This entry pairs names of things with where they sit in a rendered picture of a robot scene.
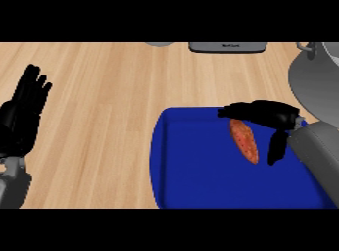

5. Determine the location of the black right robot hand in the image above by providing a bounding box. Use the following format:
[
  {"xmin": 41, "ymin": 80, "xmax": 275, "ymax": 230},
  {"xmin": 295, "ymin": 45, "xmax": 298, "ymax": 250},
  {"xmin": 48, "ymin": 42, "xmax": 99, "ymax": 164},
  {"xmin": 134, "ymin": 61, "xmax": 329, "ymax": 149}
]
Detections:
[{"xmin": 215, "ymin": 99, "xmax": 303, "ymax": 167}]

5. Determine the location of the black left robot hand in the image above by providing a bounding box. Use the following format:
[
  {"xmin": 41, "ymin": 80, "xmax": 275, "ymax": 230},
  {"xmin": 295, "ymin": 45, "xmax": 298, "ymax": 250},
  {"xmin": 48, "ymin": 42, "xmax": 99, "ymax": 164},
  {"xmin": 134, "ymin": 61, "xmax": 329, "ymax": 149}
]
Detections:
[{"xmin": 0, "ymin": 64, "xmax": 53, "ymax": 164}]

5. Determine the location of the orange sweet potato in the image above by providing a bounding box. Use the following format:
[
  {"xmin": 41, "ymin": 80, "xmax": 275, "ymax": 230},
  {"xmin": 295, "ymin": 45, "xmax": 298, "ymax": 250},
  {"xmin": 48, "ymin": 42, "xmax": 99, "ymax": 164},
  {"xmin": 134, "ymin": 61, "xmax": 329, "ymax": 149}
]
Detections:
[{"xmin": 229, "ymin": 118, "xmax": 260, "ymax": 166}]

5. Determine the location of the grey metal pot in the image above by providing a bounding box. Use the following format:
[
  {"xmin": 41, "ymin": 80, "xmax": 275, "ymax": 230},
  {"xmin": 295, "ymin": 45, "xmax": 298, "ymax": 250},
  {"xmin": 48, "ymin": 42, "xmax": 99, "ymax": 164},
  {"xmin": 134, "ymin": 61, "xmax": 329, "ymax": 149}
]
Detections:
[{"xmin": 286, "ymin": 42, "xmax": 339, "ymax": 133}]

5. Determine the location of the blue tray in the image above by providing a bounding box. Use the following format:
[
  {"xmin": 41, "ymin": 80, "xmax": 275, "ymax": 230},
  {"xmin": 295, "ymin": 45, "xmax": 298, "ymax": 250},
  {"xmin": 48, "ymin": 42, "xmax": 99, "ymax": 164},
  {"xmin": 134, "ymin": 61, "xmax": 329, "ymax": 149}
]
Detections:
[{"xmin": 149, "ymin": 106, "xmax": 339, "ymax": 210}]

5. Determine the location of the grey flat appliance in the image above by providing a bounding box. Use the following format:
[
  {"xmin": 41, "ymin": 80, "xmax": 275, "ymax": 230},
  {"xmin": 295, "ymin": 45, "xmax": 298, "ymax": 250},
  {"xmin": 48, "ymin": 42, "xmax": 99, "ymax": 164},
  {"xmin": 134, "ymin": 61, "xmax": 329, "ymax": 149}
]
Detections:
[{"xmin": 186, "ymin": 42, "xmax": 269, "ymax": 54}]

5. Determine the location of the grey round object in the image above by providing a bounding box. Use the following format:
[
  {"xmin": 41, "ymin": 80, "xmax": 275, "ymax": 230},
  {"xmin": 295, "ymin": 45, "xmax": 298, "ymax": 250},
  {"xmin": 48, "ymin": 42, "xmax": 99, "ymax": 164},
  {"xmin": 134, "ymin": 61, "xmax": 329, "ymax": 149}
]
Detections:
[{"xmin": 143, "ymin": 42, "xmax": 176, "ymax": 48}]

